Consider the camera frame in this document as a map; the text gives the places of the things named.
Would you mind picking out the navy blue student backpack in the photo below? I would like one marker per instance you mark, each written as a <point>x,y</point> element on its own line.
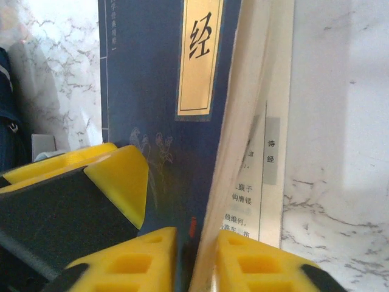
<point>9,121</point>

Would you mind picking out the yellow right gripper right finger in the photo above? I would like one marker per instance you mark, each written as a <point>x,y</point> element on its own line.
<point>231,258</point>

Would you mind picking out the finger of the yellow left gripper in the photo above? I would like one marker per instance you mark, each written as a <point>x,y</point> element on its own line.
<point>115,182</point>
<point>45,167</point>

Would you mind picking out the blue book with gold label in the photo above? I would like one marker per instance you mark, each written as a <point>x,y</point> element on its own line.
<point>146,76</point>

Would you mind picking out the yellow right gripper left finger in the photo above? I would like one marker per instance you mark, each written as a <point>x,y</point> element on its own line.
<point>164,243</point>

